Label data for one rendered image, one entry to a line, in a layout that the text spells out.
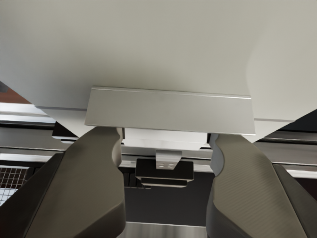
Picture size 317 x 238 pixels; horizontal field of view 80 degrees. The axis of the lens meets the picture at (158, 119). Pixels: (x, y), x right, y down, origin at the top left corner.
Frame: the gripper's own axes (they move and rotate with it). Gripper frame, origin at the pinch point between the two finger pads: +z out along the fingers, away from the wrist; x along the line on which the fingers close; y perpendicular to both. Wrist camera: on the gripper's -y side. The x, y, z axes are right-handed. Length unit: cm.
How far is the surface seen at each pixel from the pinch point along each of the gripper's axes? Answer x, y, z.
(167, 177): 1.6, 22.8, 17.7
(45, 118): -15.2, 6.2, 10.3
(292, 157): 31.3, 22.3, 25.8
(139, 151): -5.1, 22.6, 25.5
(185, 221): 10, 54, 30
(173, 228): 1.5, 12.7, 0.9
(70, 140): -11.0, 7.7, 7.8
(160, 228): 0.1, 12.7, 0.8
